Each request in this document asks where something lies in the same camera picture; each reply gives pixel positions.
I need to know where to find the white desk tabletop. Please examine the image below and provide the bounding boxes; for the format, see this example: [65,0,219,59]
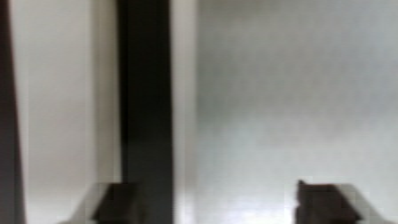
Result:
[171,0,398,224]

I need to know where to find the white front fence bar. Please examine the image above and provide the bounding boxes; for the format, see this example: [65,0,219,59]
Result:
[11,0,121,224]

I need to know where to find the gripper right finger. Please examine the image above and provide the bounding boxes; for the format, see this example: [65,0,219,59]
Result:
[296,180,367,224]

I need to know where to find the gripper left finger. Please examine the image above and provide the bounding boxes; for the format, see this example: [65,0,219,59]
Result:
[93,183,145,224]

